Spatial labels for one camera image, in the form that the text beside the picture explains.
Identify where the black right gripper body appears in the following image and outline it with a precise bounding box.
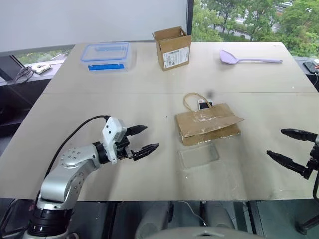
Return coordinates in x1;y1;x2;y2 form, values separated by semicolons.
308;134;319;172

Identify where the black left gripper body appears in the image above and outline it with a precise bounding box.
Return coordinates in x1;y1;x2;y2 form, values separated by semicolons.
114;136;133;160

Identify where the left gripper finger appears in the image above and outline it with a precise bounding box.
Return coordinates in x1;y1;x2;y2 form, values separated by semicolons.
125;125;148;137
129;143;160;162

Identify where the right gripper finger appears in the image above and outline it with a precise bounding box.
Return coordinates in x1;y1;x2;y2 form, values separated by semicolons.
281;128;319;143
266;149;310;180

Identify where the dark angled bar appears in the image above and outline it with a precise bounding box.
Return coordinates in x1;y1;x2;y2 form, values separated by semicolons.
295;213;319;235

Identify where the brown paper bag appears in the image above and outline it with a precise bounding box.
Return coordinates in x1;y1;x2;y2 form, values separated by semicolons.
174;92;245;147

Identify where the grey rounded shape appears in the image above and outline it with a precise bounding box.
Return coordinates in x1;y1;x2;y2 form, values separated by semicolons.
200;200;236;231
136;201;174;239

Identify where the white smartphone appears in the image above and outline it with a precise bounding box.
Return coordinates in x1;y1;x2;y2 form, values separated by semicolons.
197;99;215;111

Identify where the clear container with blue lid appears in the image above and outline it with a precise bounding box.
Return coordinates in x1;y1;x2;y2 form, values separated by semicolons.
79;42;132;74

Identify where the open cardboard box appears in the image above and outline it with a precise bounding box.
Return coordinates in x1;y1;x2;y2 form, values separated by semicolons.
152;25;193;72

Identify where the lilac plastic spatula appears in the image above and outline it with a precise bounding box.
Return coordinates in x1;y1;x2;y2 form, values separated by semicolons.
219;49;283;66

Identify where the white power strip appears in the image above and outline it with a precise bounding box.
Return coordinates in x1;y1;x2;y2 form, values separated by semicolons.
31;63;52;75

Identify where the white roller blind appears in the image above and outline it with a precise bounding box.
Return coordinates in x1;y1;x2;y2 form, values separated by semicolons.
0;0;189;53

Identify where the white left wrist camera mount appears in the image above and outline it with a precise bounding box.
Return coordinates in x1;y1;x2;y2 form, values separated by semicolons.
101;116;128;165

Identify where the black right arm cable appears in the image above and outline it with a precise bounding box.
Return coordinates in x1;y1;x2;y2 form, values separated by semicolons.
311;171;319;200

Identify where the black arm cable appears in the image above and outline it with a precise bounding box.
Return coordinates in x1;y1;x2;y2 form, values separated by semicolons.
35;115;110;203
311;171;319;200

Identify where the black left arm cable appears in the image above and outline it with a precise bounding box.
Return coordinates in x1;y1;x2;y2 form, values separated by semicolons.
35;115;110;203

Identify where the thin white cable under table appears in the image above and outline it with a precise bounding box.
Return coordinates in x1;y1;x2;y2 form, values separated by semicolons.
178;200;208;225

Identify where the grey coiled cable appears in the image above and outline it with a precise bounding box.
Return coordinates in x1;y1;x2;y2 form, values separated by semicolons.
12;65;34;85

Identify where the dark window frame post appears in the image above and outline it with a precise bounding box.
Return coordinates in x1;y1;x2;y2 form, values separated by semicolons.
186;0;195;36

